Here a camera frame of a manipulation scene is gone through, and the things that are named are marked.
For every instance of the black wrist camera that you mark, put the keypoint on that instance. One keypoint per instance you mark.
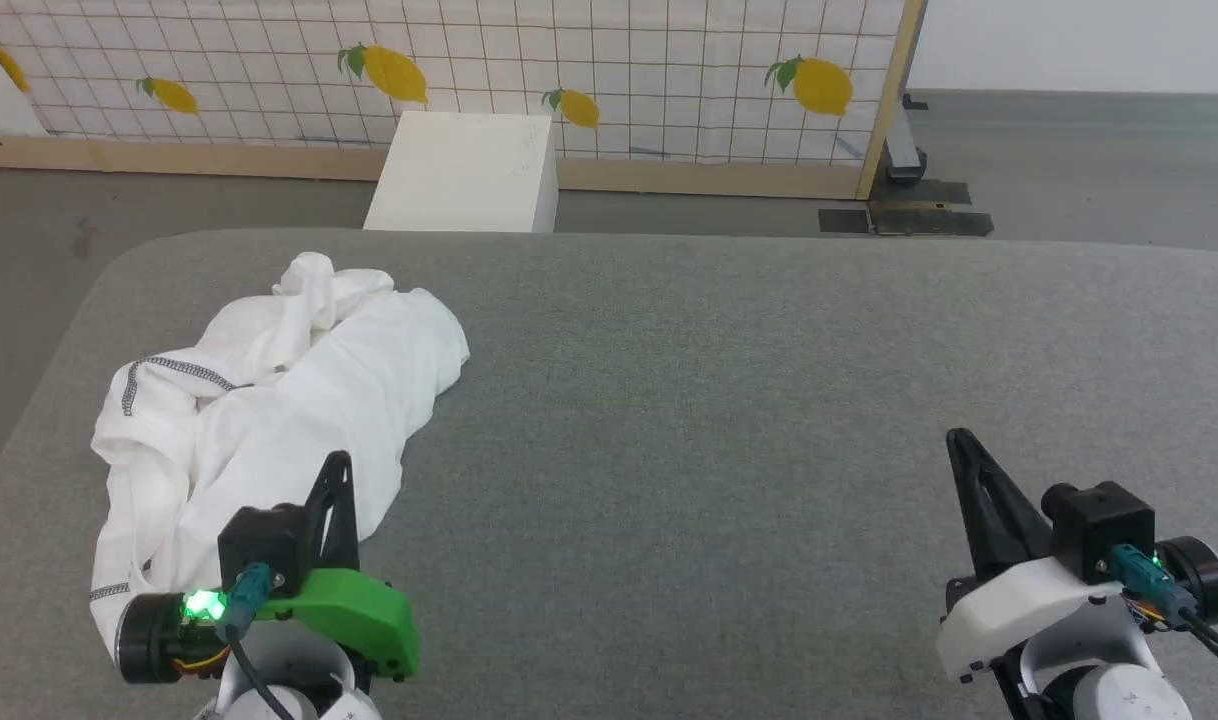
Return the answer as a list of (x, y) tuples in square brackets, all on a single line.
[(259, 545), (1099, 530)]

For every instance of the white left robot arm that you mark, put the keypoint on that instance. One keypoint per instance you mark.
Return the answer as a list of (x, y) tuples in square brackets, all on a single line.
[(299, 655)]

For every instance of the black floor stand base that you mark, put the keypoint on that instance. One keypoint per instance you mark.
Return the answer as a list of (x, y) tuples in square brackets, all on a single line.
[(909, 222)]

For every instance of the white box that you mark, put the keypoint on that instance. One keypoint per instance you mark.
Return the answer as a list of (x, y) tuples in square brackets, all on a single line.
[(459, 170)]

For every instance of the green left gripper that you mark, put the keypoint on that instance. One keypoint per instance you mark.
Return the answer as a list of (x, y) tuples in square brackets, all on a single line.
[(359, 615)]

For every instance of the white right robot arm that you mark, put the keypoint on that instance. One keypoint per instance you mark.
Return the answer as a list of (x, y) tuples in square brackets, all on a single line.
[(1119, 700)]

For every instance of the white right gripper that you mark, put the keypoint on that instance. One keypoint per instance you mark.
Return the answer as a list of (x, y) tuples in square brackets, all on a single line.
[(1009, 610)]

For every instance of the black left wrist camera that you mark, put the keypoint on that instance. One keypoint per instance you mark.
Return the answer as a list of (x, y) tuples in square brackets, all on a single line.
[(259, 545)]

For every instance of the white long sleeve shirt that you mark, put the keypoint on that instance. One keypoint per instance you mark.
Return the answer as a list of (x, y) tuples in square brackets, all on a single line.
[(299, 400)]

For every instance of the lemon print partition panel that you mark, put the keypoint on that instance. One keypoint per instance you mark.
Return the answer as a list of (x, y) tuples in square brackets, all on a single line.
[(669, 60)]

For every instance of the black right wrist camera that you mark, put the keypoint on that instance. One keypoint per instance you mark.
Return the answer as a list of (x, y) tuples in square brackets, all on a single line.
[(1099, 530)]

